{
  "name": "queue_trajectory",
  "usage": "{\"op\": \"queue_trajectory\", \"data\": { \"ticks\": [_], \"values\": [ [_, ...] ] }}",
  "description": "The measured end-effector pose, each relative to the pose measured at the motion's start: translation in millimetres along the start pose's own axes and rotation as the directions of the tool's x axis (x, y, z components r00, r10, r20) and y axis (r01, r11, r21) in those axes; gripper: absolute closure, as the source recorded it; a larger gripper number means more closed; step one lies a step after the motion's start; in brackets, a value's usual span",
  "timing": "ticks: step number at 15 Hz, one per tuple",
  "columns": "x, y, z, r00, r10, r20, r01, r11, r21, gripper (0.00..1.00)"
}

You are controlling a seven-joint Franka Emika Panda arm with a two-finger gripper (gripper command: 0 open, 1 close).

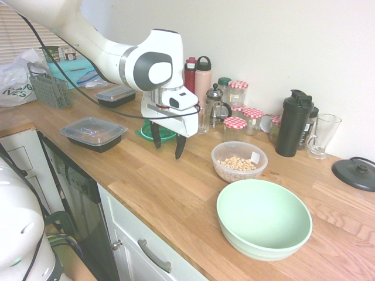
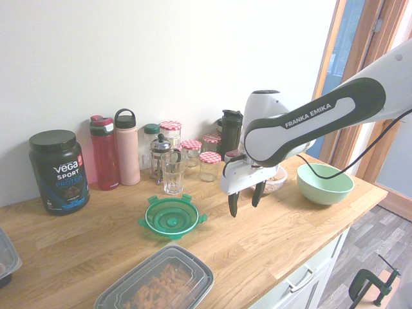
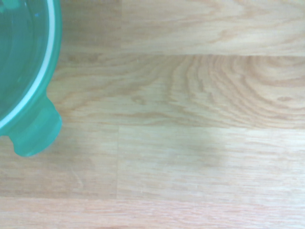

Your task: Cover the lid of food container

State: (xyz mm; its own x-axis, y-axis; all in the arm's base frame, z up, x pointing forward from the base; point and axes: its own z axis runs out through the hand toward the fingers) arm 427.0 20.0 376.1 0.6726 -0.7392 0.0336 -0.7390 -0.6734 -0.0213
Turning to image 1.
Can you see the green yogurt cup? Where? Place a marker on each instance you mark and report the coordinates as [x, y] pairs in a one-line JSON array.
[[52, 54]]

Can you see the pink water bottle black cap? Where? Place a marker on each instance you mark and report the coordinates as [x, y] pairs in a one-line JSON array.
[[203, 85]]

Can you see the metal cabinet knob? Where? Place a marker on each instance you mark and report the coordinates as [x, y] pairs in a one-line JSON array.
[[117, 244]]

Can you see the white kitchen cabinet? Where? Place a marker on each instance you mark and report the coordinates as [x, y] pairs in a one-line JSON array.
[[132, 251]]

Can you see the black takeout container clear lid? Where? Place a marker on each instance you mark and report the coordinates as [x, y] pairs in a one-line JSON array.
[[117, 94], [93, 131]]

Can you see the dark labelled bottle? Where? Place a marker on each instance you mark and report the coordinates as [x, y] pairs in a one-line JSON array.
[[307, 131]]

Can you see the mint green bowl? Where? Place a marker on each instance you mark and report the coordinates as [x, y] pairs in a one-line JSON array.
[[263, 216]]

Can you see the clear food container with cereal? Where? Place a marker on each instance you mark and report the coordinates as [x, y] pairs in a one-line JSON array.
[[234, 175]]

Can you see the brown yogurt cup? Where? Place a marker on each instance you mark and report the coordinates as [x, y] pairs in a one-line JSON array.
[[69, 53]]

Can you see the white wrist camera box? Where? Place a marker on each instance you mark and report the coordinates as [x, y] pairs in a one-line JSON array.
[[187, 98]]

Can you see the tall glass mug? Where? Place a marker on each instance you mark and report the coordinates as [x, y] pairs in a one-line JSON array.
[[322, 131]]

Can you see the small wooden stick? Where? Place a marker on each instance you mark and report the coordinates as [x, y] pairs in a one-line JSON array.
[[77, 68]]

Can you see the black shaker bottle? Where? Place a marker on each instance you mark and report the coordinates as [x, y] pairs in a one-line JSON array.
[[293, 128]]

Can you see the clear zip bag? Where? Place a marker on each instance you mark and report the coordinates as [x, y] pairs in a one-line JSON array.
[[90, 82]]

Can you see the window blind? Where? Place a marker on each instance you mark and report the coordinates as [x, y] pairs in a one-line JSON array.
[[17, 38]]

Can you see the green round container lid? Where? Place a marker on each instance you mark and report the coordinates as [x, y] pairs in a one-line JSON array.
[[167, 137]]

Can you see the black dishwasher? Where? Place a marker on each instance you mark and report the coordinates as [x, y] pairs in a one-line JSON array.
[[88, 219]]

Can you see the glass jar green lid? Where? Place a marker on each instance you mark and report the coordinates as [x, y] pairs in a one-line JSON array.
[[224, 87]]

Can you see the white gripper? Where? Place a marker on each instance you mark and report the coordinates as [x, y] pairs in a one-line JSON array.
[[187, 123]]

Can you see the tall jar red gingham lid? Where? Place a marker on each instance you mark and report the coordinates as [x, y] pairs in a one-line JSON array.
[[238, 96]]

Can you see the black kettle base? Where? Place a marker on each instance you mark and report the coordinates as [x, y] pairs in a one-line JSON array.
[[354, 175]]

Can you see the white plastic shopping bag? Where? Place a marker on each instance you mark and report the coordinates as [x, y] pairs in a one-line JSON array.
[[14, 85]]

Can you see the wide jar red gingham lid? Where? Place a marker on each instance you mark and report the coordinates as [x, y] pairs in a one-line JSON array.
[[234, 123]]

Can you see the small jar red gingham lid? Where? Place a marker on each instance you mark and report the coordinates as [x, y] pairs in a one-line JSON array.
[[237, 112]]

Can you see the red water bottle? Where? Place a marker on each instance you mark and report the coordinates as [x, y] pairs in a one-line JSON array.
[[190, 79]]

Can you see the glass French press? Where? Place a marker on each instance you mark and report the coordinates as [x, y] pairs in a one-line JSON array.
[[214, 96]]

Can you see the white round lid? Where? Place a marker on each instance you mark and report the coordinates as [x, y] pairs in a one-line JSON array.
[[265, 124]]

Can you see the grey cutlery basket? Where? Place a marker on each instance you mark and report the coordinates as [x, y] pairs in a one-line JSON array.
[[49, 87]]

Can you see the teal box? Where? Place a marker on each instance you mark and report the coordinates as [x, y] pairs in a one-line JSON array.
[[73, 76]]

